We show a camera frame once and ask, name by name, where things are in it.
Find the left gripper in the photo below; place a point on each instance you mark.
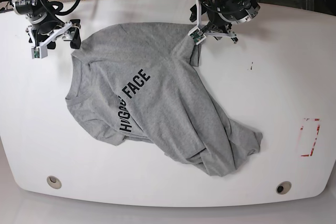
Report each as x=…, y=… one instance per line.
x=222, y=14

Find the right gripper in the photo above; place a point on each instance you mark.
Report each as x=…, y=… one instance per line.
x=43, y=24

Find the grey Hugging Face T-shirt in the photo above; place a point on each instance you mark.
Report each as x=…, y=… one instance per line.
x=138, y=81

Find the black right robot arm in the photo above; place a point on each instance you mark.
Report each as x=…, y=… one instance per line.
x=56, y=9

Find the red tape rectangle marking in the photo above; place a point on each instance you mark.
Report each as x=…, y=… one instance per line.
x=308, y=136

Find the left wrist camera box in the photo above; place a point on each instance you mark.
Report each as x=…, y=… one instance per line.
x=197, y=35

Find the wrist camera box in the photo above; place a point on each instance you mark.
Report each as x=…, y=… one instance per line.
x=39, y=52
x=197, y=35

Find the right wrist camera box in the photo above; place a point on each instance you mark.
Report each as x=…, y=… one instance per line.
x=39, y=52

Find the left table cable grommet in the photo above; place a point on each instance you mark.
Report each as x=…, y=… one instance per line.
x=54, y=182

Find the table cable grommet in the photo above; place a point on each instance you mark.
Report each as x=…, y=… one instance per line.
x=54, y=182
x=283, y=188

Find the right table cable grommet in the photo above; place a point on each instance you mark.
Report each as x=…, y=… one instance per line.
x=283, y=188

